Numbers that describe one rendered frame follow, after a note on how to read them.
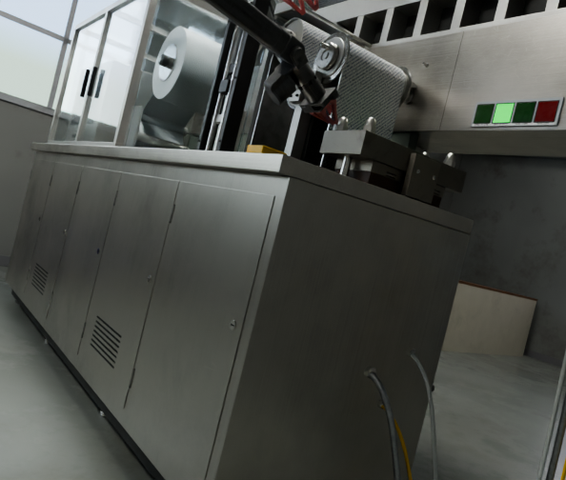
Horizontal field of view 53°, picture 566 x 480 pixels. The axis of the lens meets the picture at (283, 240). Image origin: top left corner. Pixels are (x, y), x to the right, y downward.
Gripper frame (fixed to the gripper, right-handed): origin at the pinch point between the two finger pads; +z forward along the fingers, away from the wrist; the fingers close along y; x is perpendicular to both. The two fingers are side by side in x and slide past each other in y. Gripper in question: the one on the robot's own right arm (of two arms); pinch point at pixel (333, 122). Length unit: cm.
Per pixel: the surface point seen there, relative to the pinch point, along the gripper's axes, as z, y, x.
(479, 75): 14.8, 19.0, 35.5
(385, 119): 11.9, 0.2, 14.8
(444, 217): 29.0, 25.9, -4.5
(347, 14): 0, -48, 61
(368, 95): 2.4, 0.2, 14.0
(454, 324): 365, -224, 127
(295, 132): -2.9, -7.8, -7.2
